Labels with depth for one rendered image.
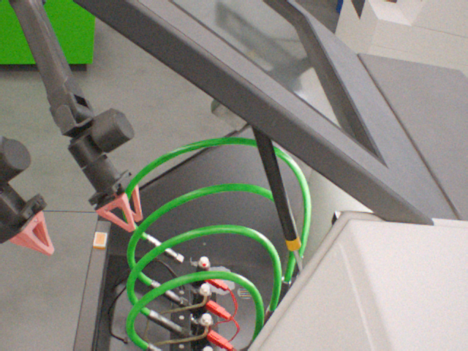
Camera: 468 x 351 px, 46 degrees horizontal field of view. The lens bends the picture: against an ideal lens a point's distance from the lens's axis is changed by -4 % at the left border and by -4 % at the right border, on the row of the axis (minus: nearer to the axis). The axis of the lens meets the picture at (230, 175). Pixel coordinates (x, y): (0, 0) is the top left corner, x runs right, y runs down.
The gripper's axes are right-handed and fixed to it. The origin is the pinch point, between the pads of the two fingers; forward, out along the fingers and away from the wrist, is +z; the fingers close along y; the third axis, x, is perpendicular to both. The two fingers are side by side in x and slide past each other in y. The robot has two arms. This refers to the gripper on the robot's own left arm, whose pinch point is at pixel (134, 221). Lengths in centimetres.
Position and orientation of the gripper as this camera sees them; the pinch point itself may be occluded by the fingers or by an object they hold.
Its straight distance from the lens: 115.9
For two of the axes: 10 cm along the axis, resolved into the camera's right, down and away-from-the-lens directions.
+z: 5.2, 8.3, 2.1
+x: -8.4, 4.5, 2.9
